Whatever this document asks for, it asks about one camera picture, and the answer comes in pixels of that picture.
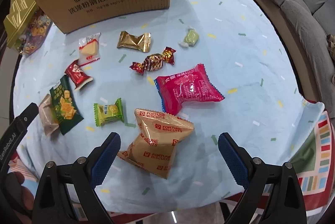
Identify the gold lid candy container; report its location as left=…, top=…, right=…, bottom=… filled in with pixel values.
left=3, top=0, right=52, bottom=57

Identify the light green snack packet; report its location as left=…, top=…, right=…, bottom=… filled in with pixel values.
left=94, top=98, right=124, bottom=126

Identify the dark green cracker packet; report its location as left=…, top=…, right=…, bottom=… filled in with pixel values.
left=49, top=75, right=84, bottom=135

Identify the left hand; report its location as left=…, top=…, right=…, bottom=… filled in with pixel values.
left=5, top=172, right=34, bottom=223

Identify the grey sectional sofa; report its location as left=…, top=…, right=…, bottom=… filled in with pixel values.
left=255, top=0, right=334, bottom=119

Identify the colourful striped rug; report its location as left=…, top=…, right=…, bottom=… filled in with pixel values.
left=9, top=110, right=334, bottom=223

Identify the clear cake slice packet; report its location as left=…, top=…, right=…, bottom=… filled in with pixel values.
left=78, top=33, right=101, bottom=66

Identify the pink snack packet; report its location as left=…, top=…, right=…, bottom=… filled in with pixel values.
left=155, top=64, right=224, bottom=115

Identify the red gold twisted candy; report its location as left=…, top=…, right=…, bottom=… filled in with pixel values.
left=129, top=46, right=176, bottom=75

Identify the light blue patterned tablecloth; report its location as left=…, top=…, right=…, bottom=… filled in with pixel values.
left=14, top=0, right=325, bottom=213

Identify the beige snack packet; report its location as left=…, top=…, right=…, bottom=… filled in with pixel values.
left=39, top=94, right=59, bottom=136

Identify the orange fortune biscuits packet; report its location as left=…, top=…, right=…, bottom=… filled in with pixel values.
left=117, top=108, right=194, bottom=179

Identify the gold wrapped candy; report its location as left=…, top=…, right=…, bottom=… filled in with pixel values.
left=117, top=31, right=152, bottom=53

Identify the small red snack packet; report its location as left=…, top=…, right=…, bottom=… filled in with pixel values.
left=65, top=60, right=93, bottom=91

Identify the pale green wrapped candy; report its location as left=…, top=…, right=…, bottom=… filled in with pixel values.
left=178, top=27, right=199, bottom=48

